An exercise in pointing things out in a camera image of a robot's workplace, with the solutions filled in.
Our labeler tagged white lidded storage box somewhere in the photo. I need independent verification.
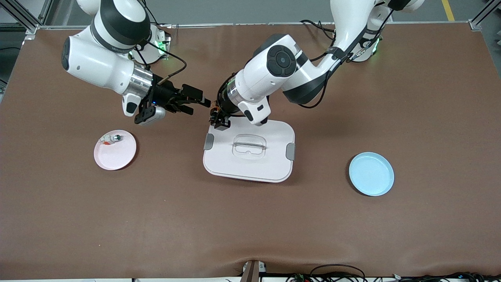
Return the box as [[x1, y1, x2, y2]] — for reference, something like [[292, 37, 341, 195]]
[[203, 117, 296, 183]]

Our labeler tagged pink round plate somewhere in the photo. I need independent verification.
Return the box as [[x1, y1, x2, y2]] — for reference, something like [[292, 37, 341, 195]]
[[94, 130, 137, 171]]

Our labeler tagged brown table mat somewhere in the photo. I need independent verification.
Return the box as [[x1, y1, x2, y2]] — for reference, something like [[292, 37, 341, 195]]
[[0, 23, 501, 279]]

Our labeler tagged light blue round plate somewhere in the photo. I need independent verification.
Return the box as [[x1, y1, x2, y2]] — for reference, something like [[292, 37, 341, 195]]
[[349, 152, 395, 197]]

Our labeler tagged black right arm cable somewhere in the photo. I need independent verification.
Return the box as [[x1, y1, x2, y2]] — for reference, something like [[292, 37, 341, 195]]
[[133, 35, 187, 86]]

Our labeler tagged aluminium table edge rail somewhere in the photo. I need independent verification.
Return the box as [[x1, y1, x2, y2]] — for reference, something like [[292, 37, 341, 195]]
[[37, 22, 474, 31]]

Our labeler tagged black cable at arm base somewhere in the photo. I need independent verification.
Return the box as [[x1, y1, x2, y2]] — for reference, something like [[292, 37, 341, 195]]
[[299, 19, 337, 40]]

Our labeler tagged aluminium frame post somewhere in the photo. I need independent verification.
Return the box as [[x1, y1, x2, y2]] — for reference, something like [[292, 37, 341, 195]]
[[0, 0, 55, 40], [468, 0, 501, 32]]

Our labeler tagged black cable bundle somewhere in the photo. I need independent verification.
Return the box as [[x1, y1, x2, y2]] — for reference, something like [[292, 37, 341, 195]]
[[286, 264, 501, 282]]

